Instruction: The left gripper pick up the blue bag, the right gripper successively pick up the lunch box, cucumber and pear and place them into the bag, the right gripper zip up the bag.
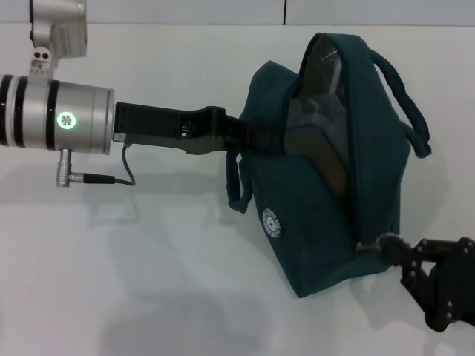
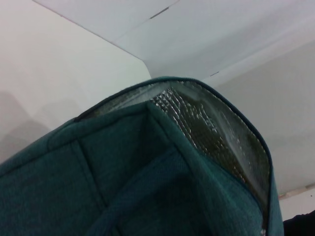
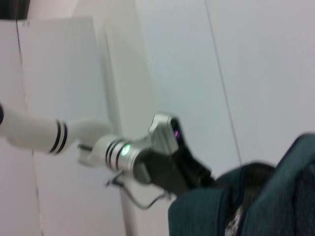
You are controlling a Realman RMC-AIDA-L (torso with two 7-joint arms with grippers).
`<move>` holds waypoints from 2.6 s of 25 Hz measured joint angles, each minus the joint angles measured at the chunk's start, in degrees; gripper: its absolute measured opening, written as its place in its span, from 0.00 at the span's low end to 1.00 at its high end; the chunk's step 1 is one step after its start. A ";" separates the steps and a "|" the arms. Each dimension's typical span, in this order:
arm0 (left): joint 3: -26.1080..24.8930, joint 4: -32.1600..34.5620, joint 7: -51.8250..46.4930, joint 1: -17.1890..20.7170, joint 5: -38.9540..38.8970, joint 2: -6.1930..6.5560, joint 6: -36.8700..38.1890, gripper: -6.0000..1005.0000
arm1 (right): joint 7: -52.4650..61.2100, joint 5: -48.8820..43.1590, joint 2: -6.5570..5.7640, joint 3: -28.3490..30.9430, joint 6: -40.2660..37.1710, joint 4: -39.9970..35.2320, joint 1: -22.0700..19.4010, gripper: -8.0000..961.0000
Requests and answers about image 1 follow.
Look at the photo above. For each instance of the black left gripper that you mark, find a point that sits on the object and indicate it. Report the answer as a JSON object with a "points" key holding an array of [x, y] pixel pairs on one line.
{"points": [[159, 124]]}

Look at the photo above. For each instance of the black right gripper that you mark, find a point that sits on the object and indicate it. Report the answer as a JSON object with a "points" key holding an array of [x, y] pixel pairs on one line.
{"points": [[456, 285]]}

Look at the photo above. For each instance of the clear plastic container blue rim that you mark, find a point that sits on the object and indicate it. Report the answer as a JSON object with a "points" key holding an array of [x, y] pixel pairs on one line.
{"points": [[315, 148]]}

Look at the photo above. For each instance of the dark teal insulated lunch bag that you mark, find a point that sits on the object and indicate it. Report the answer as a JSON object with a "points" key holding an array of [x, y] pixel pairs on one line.
{"points": [[315, 230]]}

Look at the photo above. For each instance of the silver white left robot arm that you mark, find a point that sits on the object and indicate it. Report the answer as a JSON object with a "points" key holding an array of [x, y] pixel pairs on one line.
{"points": [[48, 115]]}

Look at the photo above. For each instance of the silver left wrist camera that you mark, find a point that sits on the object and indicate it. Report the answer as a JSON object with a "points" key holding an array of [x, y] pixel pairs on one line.
{"points": [[59, 33]]}

